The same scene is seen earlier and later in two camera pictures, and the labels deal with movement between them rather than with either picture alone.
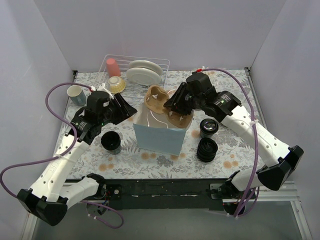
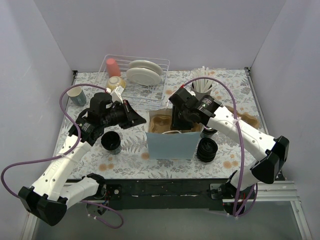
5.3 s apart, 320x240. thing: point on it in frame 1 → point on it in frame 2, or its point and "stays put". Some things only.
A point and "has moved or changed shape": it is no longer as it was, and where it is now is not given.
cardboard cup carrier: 155,98 → 160,121
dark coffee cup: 208,127 stays put
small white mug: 77,95 stays put
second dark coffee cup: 111,141 stays put
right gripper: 182,99 → 181,122
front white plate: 143,76 stays put
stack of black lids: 207,149 stays put
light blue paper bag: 156,132 has moved or changed shape
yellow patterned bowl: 116,84 stays put
